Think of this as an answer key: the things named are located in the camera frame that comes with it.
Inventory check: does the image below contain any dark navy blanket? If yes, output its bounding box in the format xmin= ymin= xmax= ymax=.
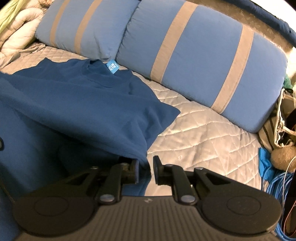
xmin=224 ymin=0 xmax=296 ymax=47

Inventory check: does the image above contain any right blue striped pillow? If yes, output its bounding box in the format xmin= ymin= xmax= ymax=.
xmin=116 ymin=1 xmax=287 ymax=133

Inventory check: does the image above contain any blue striped pillow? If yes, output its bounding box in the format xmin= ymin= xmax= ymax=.
xmin=35 ymin=0 xmax=139 ymax=61
xmin=116 ymin=1 xmax=287 ymax=133

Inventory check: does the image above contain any light green cloth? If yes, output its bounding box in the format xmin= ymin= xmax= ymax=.
xmin=0 ymin=0 xmax=29 ymax=33

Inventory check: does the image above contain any dark blue fleece sweatshirt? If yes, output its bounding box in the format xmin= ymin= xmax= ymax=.
xmin=1 ymin=59 xmax=180 ymax=240

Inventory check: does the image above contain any left blue striped pillow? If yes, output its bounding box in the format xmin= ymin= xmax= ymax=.
xmin=35 ymin=0 xmax=139 ymax=61

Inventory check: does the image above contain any grey quilted bed cover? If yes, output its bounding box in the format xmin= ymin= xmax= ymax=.
xmin=1 ymin=47 xmax=261 ymax=196

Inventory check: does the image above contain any blue cable bundle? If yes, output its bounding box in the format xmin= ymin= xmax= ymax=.
xmin=258 ymin=146 xmax=296 ymax=241

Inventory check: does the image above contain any beige rolled comforter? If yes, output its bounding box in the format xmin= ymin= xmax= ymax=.
xmin=1 ymin=0 xmax=53 ymax=69

